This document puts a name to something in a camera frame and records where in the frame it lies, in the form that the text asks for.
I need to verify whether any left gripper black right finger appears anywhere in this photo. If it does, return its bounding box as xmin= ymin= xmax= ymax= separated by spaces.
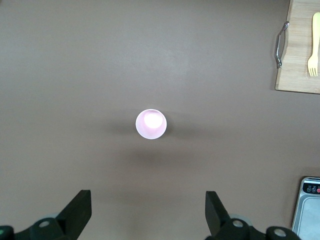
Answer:
xmin=204 ymin=190 xmax=301 ymax=240

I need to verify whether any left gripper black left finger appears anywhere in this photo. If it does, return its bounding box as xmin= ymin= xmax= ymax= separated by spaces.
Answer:
xmin=0 ymin=189 xmax=92 ymax=240

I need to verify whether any pink plastic cup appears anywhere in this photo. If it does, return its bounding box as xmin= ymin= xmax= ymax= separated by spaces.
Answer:
xmin=135 ymin=108 xmax=168 ymax=140

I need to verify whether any silver digital kitchen scale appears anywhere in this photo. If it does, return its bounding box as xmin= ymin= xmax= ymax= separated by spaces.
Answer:
xmin=291 ymin=176 xmax=320 ymax=240

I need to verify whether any brown paper table cover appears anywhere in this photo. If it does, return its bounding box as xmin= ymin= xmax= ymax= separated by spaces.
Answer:
xmin=0 ymin=0 xmax=320 ymax=240

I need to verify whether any wooden cutting board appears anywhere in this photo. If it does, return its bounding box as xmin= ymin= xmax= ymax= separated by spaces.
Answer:
xmin=274 ymin=0 xmax=320 ymax=95

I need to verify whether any yellow plastic fork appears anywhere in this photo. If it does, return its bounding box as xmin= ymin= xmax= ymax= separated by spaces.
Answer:
xmin=307 ymin=11 xmax=320 ymax=78

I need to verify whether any metal cutting board handle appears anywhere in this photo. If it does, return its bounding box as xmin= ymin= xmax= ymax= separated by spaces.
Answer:
xmin=274 ymin=21 xmax=290 ymax=69

